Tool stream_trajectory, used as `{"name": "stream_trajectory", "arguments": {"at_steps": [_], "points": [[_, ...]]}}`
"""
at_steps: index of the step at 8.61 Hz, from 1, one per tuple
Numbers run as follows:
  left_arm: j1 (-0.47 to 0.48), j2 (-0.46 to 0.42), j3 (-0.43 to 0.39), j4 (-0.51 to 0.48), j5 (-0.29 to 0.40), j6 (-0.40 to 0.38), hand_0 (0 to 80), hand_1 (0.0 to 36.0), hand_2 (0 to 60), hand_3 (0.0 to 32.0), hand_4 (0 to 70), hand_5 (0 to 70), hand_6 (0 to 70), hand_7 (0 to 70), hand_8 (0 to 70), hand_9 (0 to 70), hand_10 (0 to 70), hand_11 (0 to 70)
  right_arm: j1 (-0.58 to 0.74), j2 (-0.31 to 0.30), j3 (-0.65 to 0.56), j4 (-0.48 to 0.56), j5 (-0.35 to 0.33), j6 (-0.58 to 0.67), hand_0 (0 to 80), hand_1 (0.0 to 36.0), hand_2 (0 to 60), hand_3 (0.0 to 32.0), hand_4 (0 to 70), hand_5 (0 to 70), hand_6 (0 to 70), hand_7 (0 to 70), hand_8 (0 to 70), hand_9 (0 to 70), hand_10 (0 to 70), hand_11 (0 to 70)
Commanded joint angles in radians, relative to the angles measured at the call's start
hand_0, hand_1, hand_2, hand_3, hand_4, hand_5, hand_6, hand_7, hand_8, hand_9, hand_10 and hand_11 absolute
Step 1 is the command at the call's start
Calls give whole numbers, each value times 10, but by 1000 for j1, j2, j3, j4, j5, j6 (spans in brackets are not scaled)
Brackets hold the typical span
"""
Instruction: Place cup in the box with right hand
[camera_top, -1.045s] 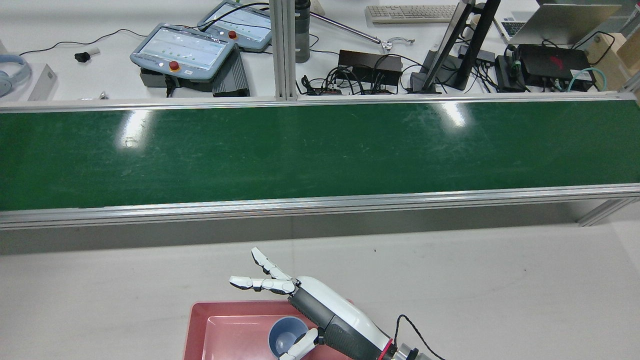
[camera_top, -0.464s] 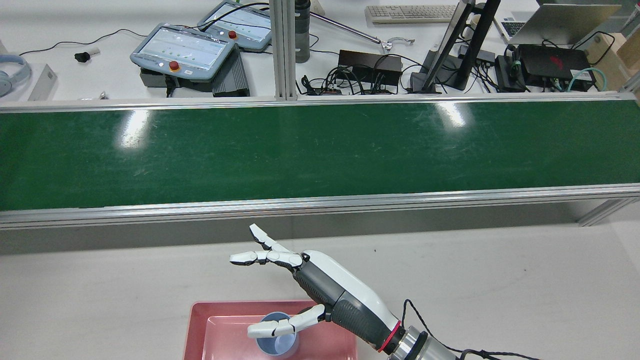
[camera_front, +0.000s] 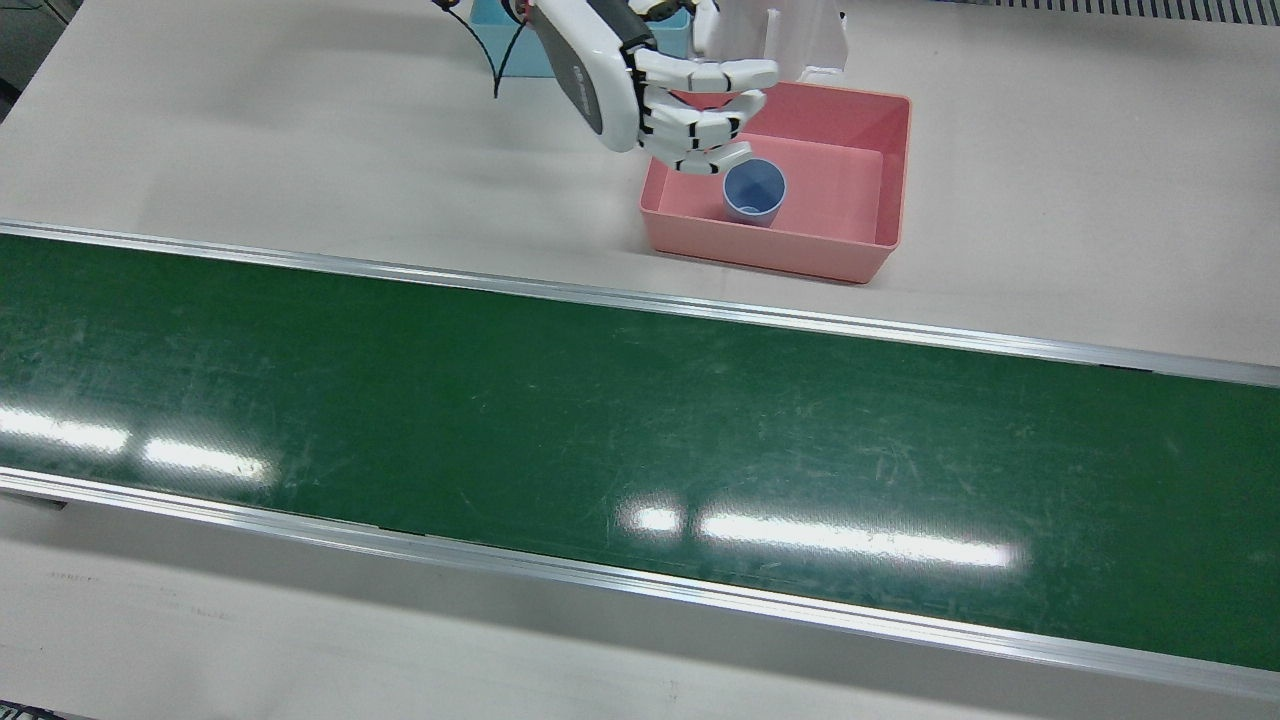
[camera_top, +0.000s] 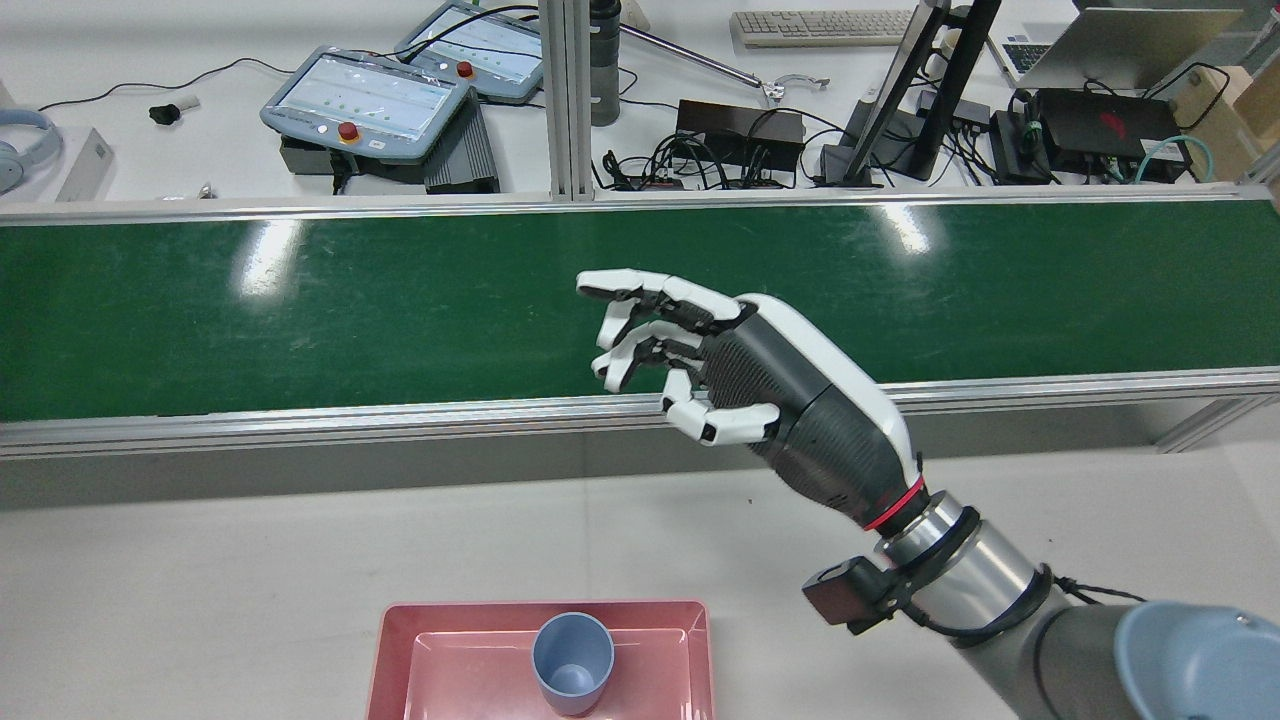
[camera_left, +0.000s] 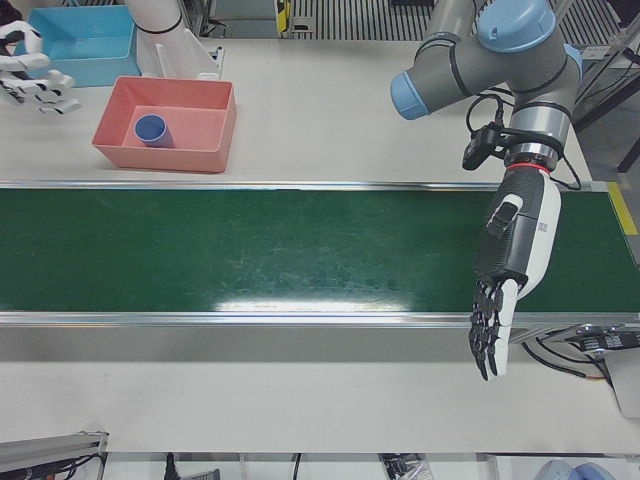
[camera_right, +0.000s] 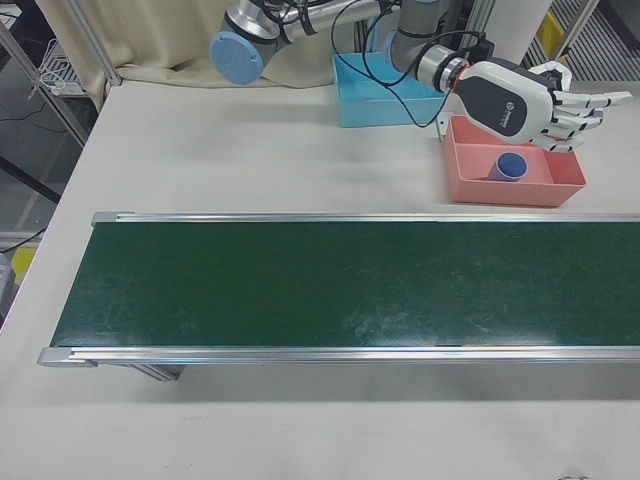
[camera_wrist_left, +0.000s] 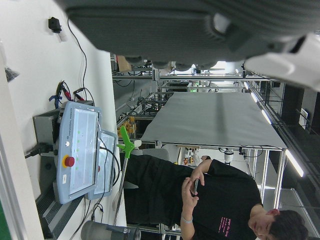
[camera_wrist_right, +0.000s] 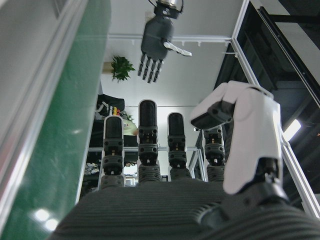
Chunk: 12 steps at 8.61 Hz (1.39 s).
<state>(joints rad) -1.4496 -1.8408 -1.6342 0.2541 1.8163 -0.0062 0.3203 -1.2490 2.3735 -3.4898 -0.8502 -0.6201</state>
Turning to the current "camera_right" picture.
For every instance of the robot hand black white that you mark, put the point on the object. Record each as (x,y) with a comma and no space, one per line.
(505,100)

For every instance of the blue plastic cup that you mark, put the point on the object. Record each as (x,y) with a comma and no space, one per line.
(510,167)

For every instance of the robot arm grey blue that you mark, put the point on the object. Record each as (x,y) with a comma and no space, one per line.
(415,30)

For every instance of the pink plastic box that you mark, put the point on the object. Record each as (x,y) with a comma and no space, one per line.
(500,192)

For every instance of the light blue plastic box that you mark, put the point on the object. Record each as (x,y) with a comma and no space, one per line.
(370,110)

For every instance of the green belt conveyor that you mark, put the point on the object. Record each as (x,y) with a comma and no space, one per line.
(320,285)

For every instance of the beige cloth curtain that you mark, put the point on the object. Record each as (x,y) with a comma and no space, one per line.
(165,40)

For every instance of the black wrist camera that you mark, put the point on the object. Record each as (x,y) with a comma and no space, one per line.
(484,47)

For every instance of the aluminium frame post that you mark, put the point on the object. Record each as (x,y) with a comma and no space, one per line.
(102,52)
(475,15)

